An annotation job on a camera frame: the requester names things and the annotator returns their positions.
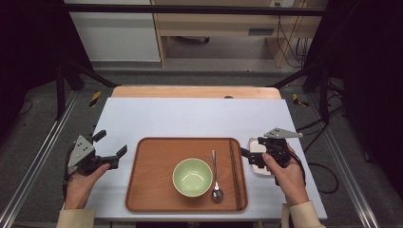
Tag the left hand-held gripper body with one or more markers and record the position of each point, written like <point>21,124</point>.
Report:
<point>80,152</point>

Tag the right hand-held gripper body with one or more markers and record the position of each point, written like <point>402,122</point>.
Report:
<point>278,148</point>

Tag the white square container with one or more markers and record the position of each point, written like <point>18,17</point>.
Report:
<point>254,146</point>

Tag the brown chopstick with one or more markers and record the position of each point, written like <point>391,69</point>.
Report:
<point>237,174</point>

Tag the brown wood-grain tray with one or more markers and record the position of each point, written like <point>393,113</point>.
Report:
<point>152,177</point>

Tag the steel spoon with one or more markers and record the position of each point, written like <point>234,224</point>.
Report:
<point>217,194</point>

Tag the pale green bowl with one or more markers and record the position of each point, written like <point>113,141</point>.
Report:
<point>192,177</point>

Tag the person's right hand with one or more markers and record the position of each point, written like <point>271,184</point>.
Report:
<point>291,183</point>

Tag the person's left hand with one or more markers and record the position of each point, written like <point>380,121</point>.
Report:
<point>79,193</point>

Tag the yellow and black tape piece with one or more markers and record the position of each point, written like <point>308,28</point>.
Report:
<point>95,98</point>
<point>297,99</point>

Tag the black metal stand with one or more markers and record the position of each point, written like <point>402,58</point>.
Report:
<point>60,88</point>
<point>323,91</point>

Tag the light wooden table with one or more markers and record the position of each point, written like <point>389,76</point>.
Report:
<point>190,91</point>

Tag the white cabinet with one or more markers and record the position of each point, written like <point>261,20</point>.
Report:
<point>115,34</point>

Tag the black curtain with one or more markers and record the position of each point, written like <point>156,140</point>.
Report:
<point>28,47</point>
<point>370,63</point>

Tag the dark object under desk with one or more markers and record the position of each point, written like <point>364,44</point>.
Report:
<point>193,40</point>

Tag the light wooden desk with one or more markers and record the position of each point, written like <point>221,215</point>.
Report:
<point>218,23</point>

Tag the black horizontal metal bar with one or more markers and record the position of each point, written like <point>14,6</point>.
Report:
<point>190,9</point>

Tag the aluminium floor rail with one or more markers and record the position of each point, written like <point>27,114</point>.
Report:
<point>345,164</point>
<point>34,158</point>

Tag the white wall socket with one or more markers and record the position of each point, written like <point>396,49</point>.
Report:
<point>281,3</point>

